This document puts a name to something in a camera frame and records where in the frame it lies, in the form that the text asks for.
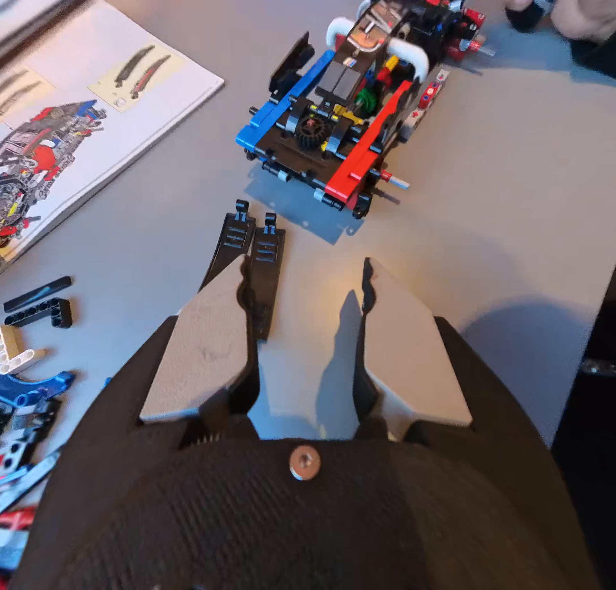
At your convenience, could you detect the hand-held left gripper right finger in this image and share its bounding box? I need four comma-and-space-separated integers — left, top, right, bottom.
354, 257, 473, 441

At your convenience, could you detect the person's right hand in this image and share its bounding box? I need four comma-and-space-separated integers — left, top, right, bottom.
503, 0, 616, 43

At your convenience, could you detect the black angled toy beam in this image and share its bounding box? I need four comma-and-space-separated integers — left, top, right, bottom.
4, 298, 74, 330

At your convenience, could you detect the blue curved toy frame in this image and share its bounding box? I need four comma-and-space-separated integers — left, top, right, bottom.
0, 370, 77, 410

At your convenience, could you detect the pile of loose toy pieces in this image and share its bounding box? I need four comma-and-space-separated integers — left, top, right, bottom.
0, 397, 114, 586

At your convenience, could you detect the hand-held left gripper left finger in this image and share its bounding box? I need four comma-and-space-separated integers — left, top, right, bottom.
140, 254, 261, 422

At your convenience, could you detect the open instruction booklet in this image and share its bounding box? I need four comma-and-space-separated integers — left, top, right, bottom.
0, 0, 225, 273

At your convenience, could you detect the toy brick car assembly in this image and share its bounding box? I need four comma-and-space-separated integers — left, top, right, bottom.
236, 0, 488, 220

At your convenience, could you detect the white angled toy beam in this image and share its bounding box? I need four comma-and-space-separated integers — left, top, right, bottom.
0, 324, 49, 375

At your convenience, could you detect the person's right forearm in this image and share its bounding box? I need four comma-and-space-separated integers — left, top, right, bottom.
570, 36, 616, 79

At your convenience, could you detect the grey desk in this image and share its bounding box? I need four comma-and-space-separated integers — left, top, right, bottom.
0, 0, 616, 456

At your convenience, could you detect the black flat toy strip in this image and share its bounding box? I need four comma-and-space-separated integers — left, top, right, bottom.
3, 275, 74, 313

